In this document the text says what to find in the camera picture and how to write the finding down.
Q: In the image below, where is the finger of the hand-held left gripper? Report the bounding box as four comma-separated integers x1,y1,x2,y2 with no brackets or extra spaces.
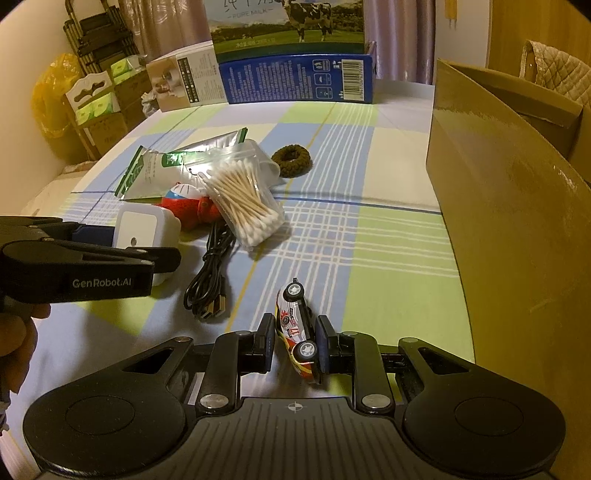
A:
0,244,182,278
0,216,116,252

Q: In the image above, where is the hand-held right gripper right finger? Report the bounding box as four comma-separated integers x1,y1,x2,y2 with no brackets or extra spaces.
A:
316,316,478,416

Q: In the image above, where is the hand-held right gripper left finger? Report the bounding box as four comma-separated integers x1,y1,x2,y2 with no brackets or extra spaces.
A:
119,314,277,416

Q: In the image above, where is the white red toy car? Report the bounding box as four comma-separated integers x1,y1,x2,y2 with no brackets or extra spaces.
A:
276,278,322,385

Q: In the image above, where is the white square charger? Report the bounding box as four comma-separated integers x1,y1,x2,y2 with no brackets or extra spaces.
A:
113,204,181,287

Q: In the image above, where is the black USB cable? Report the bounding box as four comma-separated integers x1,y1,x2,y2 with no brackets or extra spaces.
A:
184,222,237,322

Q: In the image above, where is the red blue cat toy figure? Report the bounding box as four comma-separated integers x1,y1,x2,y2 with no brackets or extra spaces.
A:
159,182,222,232

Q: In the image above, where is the clear bag of cotton swabs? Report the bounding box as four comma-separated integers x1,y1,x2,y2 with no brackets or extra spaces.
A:
182,140,287,252

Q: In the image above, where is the brown cardboard box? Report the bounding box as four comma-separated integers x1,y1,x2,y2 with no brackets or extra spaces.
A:
425,58,591,462

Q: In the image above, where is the person's left hand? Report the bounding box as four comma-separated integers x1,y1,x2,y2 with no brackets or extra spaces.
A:
0,305,51,395

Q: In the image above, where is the silver green foil packet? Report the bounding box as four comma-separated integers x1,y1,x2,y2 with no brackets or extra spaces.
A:
117,129,250,201

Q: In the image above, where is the brown cardboard carton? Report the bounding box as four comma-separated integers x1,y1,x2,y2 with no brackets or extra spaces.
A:
113,74,153,134
76,111,129,160

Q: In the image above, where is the yellow plastic bag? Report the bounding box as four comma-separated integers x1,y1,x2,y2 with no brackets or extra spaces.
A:
30,53,88,164

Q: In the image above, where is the small white green box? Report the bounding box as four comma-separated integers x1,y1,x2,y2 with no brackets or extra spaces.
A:
146,46,228,113

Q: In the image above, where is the pink curtain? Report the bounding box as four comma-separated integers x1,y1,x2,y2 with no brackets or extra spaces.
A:
117,0,446,86

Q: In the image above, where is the blue cardboard box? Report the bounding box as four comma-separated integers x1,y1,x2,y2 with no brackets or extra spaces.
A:
217,53,377,106

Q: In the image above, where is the milk carton with cow print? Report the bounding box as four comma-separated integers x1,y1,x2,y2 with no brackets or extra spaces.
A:
210,0,370,64

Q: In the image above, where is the chair with quilted cover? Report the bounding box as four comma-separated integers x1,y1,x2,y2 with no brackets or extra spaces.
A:
522,40,591,100

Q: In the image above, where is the wooden door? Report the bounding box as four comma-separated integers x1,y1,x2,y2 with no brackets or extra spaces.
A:
487,0,591,70

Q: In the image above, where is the brown hair tie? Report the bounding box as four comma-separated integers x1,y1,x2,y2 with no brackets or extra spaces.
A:
271,144,313,179

